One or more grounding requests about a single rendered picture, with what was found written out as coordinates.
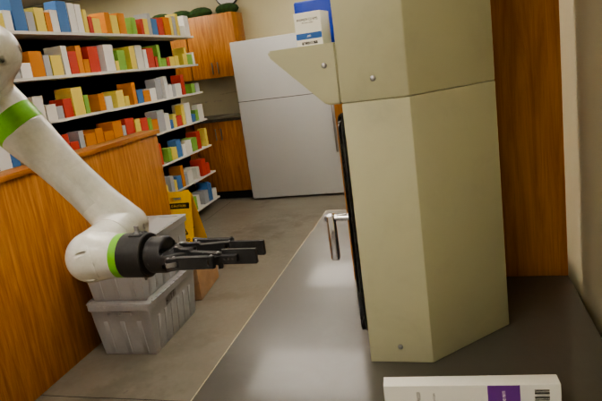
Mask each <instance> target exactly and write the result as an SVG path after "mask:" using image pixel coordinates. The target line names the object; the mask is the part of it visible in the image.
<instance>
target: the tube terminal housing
mask: <svg viewBox="0 0 602 401"><path fill-rule="evenodd" d="M330 1H331V16H332V24H333V31H334V39H335V47H336V55H337V63H338V70H339V78H340V93H341V101H342V103H343V104H342V110H343V118H344V125H345V133H346V142H347V149H348V164H349V172H350V180H351V188H352V195H353V203H354V211H355V219H356V227H357V241H358V249H359V257H360V265H361V273H362V280H363V288H364V297H365V311H366V319H367V327H368V335H369V343H370V350H371V358H372V362H414V363H434V362H436V361H438V360H440V359H442V358H444V357H445V356H447V355H449V354H452V353H453V352H455V351H457V350H459V349H461V348H462V347H464V346H467V345H469V344H471V343H473V342H475V341H477V340H479V339H480V338H482V337H485V336H487V335H489V334H491V333H493V332H495V331H496V330H498V329H500V328H503V327H505V326H507V325H509V310H508V294H507V279H506V264H505V249H504V233H503V204H502V188H501V173H500V158H499V142H498V127H497V111H496V95H495V67H494V51H493V36H492V21H491V5H490V0H330Z"/></svg>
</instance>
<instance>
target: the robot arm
mask: <svg viewBox="0 0 602 401"><path fill-rule="evenodd" d="M21 66H22V49H21V46H20V44H19V42H18V40H17V39H16V37H15V36H14V35H13V34H12V33H11V32H10V31H9V30H7V29H6V28H4V27H2V26H0V146H1V147H2V148H3V149H5V150H6V151H7V152H8V153H10V154H11V155H12V156H14V157H15V158H17V159H18V160H19V161H21V162H22V163H23V164H24V165H25V166H27V167H28V168H29V169H31V170H32V171H33V172H34V173H36V174H37V175H39V176H40V177H41V178H42V179H43V180H45V181H46V182H47V183H48V184H50V185H51V186H52V187H53V188H54V189H55V190H56V191H58V192H59V193H60V194H61V195H62V196H63V197H64V198H65V199H66V200H67V201H69V202H70V203H71V204H72V205H73V206H74V207H75V208H76V209H77V210H78V211H79V212H80V213H81V214H82V216H83V217H84V218H85V219H86V220H87V221H88V222H89V223H90V224H91V227H90V228H88V229H87V230H85V231H83V232H82V233H80V234H78V235H76V236H75V237H74V239H72V241H71V242H69V244H68V246H67V248H66V250H65V255H64V261H65V266H66V267H67V269H68V271H69V272H70V274H71V275H72V276H73V277H75V278H77V279H78V280H80V281H82V282H86V283H96V282H99V281H103V280H106V279H110V278H120V277H144V279H145V280H148V277H153V276H154V275H155V274H156V273H168V272H171V271H176V270H190V269H215V268H216V265H219V269H223V268H224V266H223V264H257V263H258V262H259V261H258V255H265V254H266V249H265V243H264V240H263V239H261V240H236V241H235V240H234V237H233V236H230V237H215V238H201V237H194V238H193V241H192V242H187V241H184V242H180V243H176V242H175V240H174V239H173V238H172V237H171V236H169V235H159V236H156V235H155V234H153V233H152V232H149V220H148V218H147V216H146V214H145V213H144V212H143V211H142V210H141V209H140V208H139V207H137V206H136V205H134V204H133V203H132V202H130V201H129V200H128V199H127V198H126V197H125V196H123V195H122V194H121V193H119V192H118V191H117V190H115V189H114V188H113V187H112V186H111V185H110V184H109V183H107V182H106V181H105V180H104V179H103V178H102V177H101V176H100V175H99V174H98V173H97V172H95V171H94V170H93V169H92V168H91V167H90V166H89V165H88V164H87V163H86V162H85V161H84V160H83V159H82V158H81V157H80V156H79V155H78V154H77V153H76V152H75V151H74V150H73V149H72V148H71V147H70V145H69V144H68V143H67V142H66V141H65V140H64V139H63V137H62V136H61V135H60V134H59V133H58V132H57V130H56V129H55V128H54V127H53V125H52V124H51V123H50V122H49V121H48V120H47V119H46V117H45V116H43V115H42V114H41V113H40V112H39V110H38V109H37V108H36V107H35V106H34V105H33V104H32V103H31V102H30V101H29V100H28V99H27V98H26V96H25V95H24V94H23V93H22V92H21V91H20V90H19V89H18V88H17V87H16V86H15V85H14V84H13V82H14V79H15V76H16V74H17V73H18V71H19V70H20V68H21Z"/></svg>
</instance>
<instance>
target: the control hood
mask: <svg viewBox="0 0 602 401"><path fill-rule="evenodd" d="M268 56H269V57H270V59H271V60H272V61H273V62H274V63H275V64H277V65H278V66H279V67H281V68H282V69H283V70H284V71H285V72H287V73H288V74H289V75H291V76H292V77H293V78H294V79H296V80H297V81H298V82H299V83H301V84H302V85H303V86H304V87H306V88H307V89H308V90H310V91H311V92H312V93H313V94H314V95H315V96H316V97H318V98H319V99H320V100H321V101H322V102H324V103H325V104H328V105H337V104H341V103H342V101H341V93H340V78H339V70H338V63H337V55H336V47H335V42H331V43H324V44H318V45H311V46H305V47H293V48H287V49H281V50H274V51H270V53H269V54H268Z"/></svg>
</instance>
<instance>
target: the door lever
mask: <svg viewBox="0 0 602 401"><path fill-rule="evenodd" d="M324 219H325V221H327V227H328V234H329V241H330V248H331V259H332V260H339V259H340V246H339V238H338V231H337V224H336V221H341V220H348V214H336V215H335V214H334V213H329V214H327V215H325V216H324Z"/></svg>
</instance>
